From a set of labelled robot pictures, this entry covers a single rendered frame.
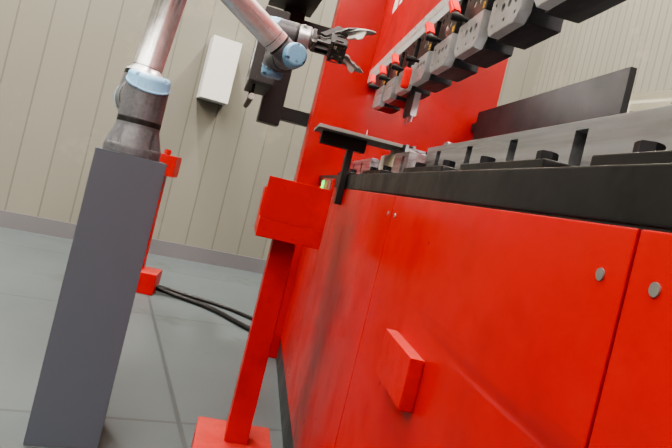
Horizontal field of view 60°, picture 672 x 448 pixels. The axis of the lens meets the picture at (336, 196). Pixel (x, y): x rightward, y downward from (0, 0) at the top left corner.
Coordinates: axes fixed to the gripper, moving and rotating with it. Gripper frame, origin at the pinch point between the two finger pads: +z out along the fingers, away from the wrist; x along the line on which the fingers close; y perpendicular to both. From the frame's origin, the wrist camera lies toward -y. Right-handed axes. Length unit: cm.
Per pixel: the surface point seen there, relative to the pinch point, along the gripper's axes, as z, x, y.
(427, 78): 13.1, 12.8, 32.6
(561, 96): 66, 6, 4
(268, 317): -15, -37, 87
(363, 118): 14, -57, -51
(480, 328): 1, 41, 140
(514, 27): 13, 49, 77
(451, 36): 11, 31, 45
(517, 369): 1, 46, 148
